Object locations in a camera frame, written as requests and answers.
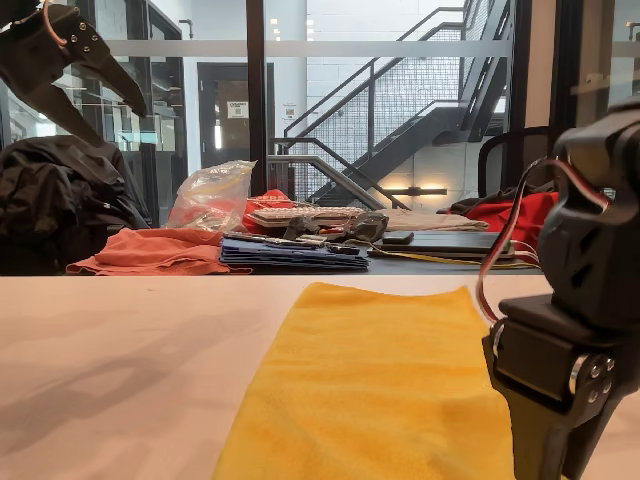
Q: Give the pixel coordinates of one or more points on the grey slim tablet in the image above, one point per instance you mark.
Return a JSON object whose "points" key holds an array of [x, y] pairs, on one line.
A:
{"points": [[440, 254]]}

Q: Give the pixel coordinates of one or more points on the black metal staircase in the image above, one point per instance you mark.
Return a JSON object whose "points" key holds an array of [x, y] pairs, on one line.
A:
{"points": [[425, 130]]}

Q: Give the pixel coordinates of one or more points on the red cloth with white print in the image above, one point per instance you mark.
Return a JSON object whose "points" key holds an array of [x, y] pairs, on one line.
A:
{"points": [[270, 202]]}

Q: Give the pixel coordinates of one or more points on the silver keypad phone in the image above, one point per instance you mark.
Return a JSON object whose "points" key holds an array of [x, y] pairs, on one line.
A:
{"points": [[295, 243]]}

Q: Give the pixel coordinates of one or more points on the clear bag with dark parts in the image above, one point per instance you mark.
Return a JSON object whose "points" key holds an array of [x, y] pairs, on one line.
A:
{"points": [[300, 226], [370, 227]]}

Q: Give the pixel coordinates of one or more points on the black framed door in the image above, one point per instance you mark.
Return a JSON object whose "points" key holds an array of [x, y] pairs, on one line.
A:
{"points": [[220, 140]]}

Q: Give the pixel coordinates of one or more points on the black mesh office chair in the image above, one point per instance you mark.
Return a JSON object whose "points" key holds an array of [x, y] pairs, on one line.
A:
{"points": [[500, 150]]}

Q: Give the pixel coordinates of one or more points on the salmon t-shirt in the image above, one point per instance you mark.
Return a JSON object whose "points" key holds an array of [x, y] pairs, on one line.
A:
{"points": [[150, 250]]}

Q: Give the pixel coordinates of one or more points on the small red tool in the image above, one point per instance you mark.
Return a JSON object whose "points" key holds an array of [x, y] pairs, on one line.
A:
{"points": [[332, 231]]}

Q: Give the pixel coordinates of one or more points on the white keyboard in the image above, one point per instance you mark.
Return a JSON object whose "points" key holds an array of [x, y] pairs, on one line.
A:
{"points": [[300, 216]]}

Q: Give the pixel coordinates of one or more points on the dark grey keypad phone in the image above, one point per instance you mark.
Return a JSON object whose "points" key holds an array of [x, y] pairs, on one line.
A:
{"points": [[250, 236]]}

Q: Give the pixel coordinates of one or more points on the black smartphone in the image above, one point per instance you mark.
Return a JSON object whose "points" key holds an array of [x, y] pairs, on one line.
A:
{"points": [[398, 237]]}

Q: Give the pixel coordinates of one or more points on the beige folded cloth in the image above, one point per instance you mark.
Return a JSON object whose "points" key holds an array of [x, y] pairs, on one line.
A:
{"points": [[430, 220]]}

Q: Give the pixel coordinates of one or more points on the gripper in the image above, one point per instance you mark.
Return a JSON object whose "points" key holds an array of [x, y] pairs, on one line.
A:
{"points": [[46, 62], [537, 345]]}

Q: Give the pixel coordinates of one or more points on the wall light bar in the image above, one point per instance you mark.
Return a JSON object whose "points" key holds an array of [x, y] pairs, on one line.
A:
{"points": [[415, 191]]}

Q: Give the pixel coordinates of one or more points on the black tablet folio case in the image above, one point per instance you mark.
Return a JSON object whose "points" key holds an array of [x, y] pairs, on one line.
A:
{"points": [[450, 242]]}

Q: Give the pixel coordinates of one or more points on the red jacket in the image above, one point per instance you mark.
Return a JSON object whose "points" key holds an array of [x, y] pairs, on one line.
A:
{"points": [[505, 215]]}

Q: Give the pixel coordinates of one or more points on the black jacket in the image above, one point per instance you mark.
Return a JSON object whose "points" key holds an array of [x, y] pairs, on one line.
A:
{"points": [[50, 200]]}

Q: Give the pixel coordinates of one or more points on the white door sign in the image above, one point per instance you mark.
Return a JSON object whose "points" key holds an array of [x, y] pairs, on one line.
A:
{"points": [[238, 110]]}

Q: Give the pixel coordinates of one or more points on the black keypad phone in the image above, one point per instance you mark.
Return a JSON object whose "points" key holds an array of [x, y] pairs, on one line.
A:
{"points": [[345, 248]]}

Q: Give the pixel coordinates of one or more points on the yellow microfibre towel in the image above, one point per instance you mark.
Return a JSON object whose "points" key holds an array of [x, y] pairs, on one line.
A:
{"points": [[375, 390]]}

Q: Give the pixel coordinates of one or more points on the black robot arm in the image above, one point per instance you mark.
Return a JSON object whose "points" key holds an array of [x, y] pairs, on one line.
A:
{"points": [[590, 240]]}

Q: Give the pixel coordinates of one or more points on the clear plastic zip bag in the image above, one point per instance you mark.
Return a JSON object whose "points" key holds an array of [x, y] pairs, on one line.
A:
{"points": [[210, 195]]}

